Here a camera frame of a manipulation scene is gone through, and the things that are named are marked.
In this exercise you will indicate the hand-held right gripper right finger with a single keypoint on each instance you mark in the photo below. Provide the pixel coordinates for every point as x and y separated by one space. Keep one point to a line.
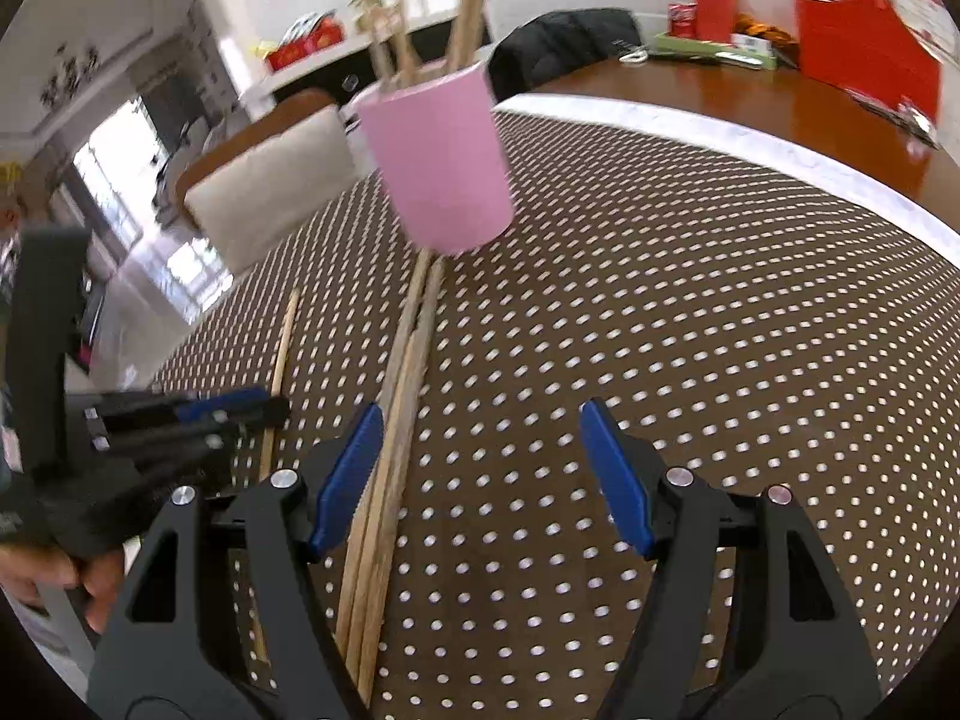
615 480

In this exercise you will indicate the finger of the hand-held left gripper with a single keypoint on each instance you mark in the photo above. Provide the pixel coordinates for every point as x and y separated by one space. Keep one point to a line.
225 412
187 454

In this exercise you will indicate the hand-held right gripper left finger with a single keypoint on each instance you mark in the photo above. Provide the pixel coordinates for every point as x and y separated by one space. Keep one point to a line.
345 480

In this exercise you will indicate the slim wooden chopstick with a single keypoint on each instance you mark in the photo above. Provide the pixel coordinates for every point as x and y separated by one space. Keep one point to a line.
396 367
421 360
405 420
283 360

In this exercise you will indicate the pink cup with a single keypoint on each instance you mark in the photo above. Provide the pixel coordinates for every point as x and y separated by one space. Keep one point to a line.
442 165

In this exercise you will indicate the bundle of wooden chopsticks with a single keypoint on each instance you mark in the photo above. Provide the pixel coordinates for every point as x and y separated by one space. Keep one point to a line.
465 15

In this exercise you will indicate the person's left hand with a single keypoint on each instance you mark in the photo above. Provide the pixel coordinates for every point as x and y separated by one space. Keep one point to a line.
45 577

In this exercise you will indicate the brown polka dot tablecloth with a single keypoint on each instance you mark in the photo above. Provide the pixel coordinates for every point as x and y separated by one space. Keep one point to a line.
675 315

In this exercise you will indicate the beige chair cushion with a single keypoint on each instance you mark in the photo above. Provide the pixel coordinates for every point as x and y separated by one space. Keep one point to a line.
262 187

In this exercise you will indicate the wooden chair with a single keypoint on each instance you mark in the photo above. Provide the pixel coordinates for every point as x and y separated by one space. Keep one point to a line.
300 100

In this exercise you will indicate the yellow packet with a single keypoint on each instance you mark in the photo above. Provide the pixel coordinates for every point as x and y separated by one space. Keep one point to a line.
262 49

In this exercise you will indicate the white sideboard cabinet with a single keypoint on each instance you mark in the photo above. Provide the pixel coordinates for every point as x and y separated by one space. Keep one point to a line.
300 80

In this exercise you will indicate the red gift box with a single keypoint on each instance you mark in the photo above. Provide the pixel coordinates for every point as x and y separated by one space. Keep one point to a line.
307 51

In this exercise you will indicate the patterned packet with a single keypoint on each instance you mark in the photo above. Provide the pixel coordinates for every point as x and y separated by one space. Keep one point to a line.
307 24

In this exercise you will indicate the black jacket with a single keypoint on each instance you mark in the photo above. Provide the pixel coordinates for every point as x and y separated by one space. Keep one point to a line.
562 45

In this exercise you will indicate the flat green box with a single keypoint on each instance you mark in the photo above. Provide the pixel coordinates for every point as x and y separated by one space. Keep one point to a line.
712 52

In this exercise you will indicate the red drink can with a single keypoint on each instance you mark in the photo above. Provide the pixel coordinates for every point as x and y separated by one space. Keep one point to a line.
682 19

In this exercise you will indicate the bunch of keys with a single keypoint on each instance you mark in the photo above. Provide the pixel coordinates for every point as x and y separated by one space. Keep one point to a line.
911 120

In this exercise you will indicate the orange snack packet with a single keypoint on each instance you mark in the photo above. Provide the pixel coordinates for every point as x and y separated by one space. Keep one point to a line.
765 30

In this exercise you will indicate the tall red box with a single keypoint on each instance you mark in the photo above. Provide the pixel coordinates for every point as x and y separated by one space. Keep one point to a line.
714 7

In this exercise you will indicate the red gift bag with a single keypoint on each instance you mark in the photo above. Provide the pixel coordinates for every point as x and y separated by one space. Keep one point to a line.
862 52

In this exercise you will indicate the black wall decals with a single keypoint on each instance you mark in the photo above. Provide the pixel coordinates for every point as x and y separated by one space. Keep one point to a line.
71 75

